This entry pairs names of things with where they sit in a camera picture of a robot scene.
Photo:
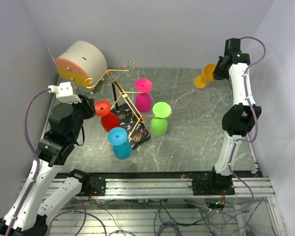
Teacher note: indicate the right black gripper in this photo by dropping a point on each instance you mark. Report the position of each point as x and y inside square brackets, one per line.
[217, 74]

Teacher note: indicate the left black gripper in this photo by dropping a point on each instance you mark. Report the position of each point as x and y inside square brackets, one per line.
[87, 104]

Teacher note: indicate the orange plastic wine glass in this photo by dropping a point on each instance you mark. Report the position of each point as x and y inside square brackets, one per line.
[205, 77]

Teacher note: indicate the magenta plastic wine glass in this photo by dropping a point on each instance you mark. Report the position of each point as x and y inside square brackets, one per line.
[143, 101]

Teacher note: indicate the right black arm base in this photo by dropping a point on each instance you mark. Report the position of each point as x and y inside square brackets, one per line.
[202, 187]

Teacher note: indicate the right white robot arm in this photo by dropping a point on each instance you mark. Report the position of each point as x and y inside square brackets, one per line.
[240, 119]

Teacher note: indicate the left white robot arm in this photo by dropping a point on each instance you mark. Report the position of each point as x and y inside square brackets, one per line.
[33, 212]

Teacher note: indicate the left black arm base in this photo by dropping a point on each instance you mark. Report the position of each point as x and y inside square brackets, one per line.
[94, 185]

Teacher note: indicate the red plastic wine glass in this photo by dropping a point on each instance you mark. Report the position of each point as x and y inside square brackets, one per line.
[108, 119]

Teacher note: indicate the blue plastic wine glass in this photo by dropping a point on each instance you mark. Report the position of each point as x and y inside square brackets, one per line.
[118, 138]

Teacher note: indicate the green plastic wine glass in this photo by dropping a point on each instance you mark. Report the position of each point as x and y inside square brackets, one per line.
[159, 123]

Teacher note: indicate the round beige drawer cabinet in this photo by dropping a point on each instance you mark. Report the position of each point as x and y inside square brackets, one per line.
[83, 65]

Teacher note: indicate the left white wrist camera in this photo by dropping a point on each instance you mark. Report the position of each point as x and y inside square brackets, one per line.
[65, 93]

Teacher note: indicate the gold wire wine glass rack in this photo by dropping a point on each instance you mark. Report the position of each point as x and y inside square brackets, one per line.
[123, 107]

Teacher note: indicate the aluminium rail frame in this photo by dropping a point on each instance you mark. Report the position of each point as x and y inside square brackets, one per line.
[167, 207]

